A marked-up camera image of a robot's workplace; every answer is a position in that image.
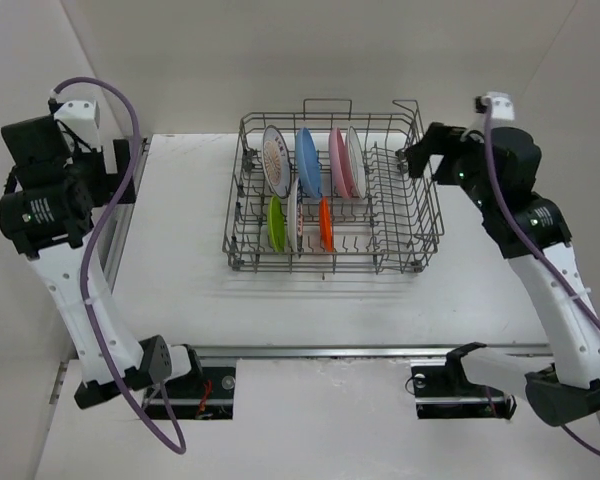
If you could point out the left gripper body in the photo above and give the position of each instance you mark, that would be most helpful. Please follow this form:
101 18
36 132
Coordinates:
89 164

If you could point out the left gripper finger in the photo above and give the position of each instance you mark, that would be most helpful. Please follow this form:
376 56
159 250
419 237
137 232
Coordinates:
121 148
125 185

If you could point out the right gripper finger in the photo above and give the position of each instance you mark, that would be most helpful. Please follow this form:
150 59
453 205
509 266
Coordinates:
439 134
418 156

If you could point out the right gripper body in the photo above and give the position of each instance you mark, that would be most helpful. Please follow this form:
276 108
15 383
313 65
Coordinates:
459 166

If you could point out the white plate teal rim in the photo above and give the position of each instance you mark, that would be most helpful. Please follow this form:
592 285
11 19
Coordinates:
295 217

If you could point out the lime green plate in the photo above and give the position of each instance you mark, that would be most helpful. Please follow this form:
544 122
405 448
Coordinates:
276 225

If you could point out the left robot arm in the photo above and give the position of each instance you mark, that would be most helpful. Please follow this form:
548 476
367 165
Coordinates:
46 211

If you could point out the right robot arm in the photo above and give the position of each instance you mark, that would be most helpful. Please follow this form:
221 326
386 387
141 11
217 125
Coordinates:
497 171

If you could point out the plain white plate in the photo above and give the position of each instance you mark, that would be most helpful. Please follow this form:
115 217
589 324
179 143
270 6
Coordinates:
356 161

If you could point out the pink plate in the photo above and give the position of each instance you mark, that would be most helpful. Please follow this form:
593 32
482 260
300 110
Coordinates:
337 157

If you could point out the blue plate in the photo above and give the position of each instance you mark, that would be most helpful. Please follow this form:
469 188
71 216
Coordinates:
307 163

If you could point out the white plate orange sunburst pattern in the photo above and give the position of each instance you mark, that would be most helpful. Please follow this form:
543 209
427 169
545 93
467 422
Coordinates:
276 161

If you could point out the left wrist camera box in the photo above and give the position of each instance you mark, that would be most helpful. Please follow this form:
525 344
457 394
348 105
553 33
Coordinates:
79 121

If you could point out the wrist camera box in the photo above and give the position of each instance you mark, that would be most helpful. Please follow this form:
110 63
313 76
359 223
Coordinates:
79 121
494 107

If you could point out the left aluminium rail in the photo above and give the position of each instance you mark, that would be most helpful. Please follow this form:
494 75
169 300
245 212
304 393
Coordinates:
118 226

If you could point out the aluminium rail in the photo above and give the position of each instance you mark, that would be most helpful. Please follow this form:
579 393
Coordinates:
118 226
325 351

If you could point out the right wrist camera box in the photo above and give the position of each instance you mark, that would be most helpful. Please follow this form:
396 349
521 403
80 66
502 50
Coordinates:
494 107

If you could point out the grey wire dish rack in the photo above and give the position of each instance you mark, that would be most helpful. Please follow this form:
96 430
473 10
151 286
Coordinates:
397 227

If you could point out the front aluminium rail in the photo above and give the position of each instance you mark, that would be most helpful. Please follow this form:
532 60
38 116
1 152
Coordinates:
325 351

